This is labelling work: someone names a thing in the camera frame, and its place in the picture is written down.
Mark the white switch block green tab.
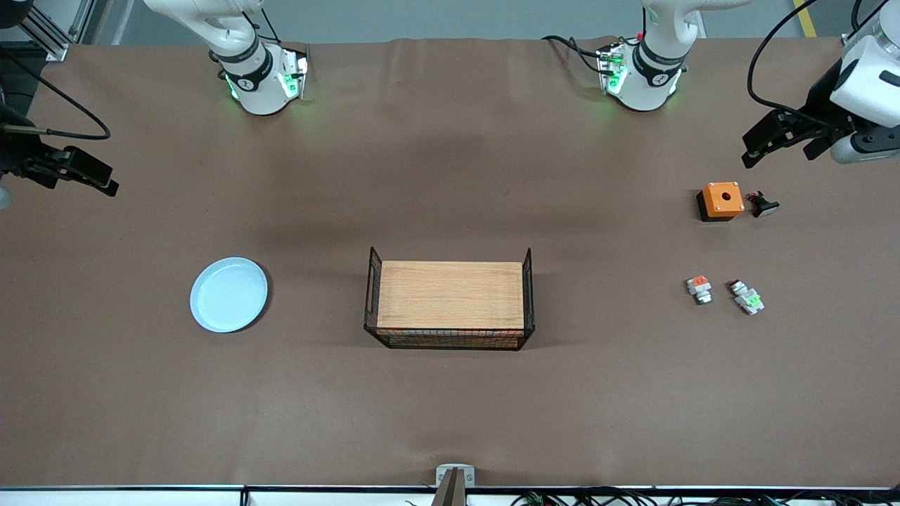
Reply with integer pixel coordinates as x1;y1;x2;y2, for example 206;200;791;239
727;279;766;316

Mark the light blue round plate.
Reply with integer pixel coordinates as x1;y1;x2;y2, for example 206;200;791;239
189;257;269;334

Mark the black push button white cap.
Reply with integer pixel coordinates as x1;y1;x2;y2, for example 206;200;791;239
747;190;780;219

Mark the orange box with hole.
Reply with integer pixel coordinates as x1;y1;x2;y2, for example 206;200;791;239
696;181;745;223

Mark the wooden board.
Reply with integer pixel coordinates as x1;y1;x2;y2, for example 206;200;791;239
377;261;525;330

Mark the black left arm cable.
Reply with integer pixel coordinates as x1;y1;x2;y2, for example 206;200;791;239
747;0;867;129

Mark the aluminium extrusion frame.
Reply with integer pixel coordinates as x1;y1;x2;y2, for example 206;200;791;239
21;0;96;63

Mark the black base cable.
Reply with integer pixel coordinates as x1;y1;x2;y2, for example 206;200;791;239
541;34;612;74

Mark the white table edge rail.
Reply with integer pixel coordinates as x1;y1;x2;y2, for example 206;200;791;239
0;485;900;506

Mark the black wire mesh basket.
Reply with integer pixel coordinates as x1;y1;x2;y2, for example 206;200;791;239
364;246;536;351

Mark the black cable bundle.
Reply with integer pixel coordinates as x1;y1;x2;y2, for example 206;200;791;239
404;486;900;506

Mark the grey metal bracket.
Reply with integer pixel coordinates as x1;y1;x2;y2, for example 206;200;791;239
435;464;476;488

